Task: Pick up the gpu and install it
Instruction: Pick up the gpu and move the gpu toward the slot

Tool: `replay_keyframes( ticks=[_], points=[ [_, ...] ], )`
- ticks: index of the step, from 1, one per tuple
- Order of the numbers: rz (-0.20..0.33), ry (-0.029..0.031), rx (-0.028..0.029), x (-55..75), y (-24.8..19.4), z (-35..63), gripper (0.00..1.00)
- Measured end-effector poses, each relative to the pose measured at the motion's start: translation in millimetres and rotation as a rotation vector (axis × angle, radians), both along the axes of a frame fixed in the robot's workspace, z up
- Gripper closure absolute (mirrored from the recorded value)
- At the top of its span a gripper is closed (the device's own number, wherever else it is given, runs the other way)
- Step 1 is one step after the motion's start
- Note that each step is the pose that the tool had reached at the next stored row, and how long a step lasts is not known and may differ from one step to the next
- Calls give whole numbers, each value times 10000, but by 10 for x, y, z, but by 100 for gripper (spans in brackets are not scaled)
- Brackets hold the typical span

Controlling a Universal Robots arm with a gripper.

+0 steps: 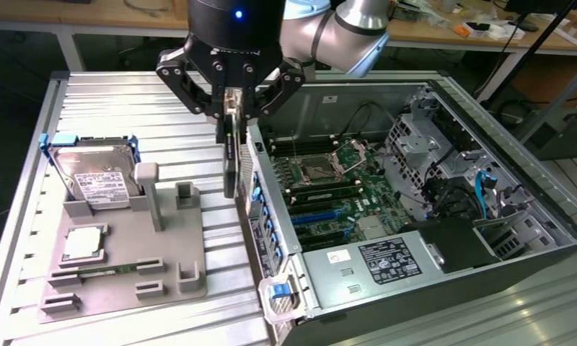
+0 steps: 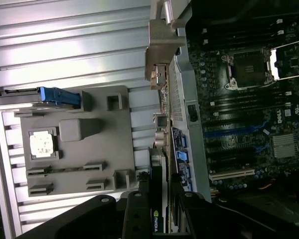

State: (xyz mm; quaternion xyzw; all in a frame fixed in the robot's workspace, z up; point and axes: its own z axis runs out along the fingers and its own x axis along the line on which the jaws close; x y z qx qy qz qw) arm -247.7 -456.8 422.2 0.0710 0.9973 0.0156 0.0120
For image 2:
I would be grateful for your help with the hard disk drive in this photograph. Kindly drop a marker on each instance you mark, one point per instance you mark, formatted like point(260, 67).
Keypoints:
point(59, 95)

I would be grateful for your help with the blue expansion slot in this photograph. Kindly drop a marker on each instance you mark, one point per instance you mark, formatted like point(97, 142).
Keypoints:
point(226, 132)

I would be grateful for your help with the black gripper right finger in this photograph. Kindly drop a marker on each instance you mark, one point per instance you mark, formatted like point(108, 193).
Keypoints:
point(196, 219)

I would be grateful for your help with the black PC case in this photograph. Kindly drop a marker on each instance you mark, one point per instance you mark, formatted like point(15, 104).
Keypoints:
point(190, 62)

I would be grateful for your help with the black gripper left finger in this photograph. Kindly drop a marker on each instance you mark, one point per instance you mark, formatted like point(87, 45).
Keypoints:
point(137, 216)

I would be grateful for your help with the grey parts rack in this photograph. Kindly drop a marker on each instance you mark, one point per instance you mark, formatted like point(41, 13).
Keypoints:
point(102, 149)

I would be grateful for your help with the black chassis intrusion switch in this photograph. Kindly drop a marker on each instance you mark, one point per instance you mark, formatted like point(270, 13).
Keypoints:
point(192, 113)

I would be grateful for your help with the black expansion slot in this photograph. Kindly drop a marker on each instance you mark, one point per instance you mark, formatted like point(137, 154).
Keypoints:
point(229, 163)
point(229, 151)

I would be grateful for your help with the CPU socket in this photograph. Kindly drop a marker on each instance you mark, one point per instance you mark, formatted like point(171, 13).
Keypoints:
point(249, 67)

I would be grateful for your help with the silver chipset heatsink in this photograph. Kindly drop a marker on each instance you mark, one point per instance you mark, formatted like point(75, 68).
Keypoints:
point(285, 145)

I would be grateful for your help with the metal socket cover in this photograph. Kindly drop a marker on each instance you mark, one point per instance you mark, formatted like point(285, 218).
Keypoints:
point(274, 64)

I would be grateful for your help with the green motherboard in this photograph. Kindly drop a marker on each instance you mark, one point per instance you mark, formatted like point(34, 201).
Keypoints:
point(214, 74)

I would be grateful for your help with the silver CPU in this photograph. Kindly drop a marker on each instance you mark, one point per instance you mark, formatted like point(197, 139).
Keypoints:
point(42, 144)

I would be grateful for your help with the white expansion slot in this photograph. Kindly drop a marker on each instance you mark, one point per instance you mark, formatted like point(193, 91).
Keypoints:
point(231, 174)

